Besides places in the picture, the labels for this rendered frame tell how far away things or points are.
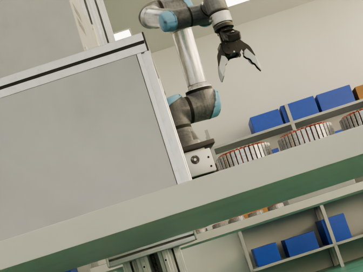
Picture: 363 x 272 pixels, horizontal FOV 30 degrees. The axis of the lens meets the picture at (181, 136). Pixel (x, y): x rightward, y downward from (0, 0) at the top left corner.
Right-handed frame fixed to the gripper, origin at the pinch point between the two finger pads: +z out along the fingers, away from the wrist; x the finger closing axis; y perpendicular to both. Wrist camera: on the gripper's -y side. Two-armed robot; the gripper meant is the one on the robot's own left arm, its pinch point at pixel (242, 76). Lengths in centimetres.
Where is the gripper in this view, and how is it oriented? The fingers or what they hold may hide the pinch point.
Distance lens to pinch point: 236.0
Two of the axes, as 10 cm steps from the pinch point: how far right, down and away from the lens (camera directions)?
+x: -9.5, 2.8, -1.4
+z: 3.0, 9.4, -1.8
